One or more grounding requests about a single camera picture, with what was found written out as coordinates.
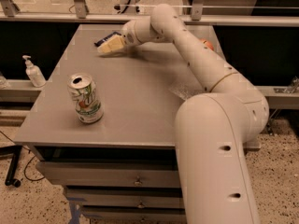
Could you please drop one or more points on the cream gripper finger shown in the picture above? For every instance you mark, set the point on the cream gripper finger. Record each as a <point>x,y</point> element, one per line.
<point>115,42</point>
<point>106,51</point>

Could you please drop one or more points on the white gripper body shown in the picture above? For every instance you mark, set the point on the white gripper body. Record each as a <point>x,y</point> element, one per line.
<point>131,34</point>

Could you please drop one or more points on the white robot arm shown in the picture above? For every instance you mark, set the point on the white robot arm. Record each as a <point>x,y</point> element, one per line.
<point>211,128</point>

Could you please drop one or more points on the white green 7up can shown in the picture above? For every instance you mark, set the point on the white green 7up can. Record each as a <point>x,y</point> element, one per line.
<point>84,94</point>

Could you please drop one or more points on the metal window railing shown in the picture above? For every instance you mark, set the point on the metal window railing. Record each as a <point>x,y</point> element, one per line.
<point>213,12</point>

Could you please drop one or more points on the red apple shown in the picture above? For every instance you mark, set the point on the red apple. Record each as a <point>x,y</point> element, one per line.
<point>207,43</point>

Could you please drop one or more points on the grey drawer cabinet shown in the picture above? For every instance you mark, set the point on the grey drawer cabinet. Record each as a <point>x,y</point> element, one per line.
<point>151,130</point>

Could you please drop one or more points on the white pump sanitizer bottle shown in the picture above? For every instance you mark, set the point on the white pump sanitizer bottle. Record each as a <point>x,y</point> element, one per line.
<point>33,72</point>

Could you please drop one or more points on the top grey drawer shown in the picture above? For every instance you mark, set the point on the top grey drawer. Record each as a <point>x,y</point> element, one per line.
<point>109,174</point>

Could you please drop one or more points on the grey drawer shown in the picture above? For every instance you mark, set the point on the grey drawer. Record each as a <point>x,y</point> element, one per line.
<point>134,214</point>
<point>127,197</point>
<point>109,174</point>

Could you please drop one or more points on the black chair leg with caster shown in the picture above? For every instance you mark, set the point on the black chair leg with caster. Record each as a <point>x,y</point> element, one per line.
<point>14,153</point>

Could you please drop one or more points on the middle grey drawer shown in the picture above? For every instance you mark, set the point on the middle grey drawer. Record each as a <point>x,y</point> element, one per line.
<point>127,197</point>

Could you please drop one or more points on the bottom grey drawer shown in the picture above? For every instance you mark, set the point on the bottom grey drawer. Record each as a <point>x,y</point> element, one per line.
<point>134,214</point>

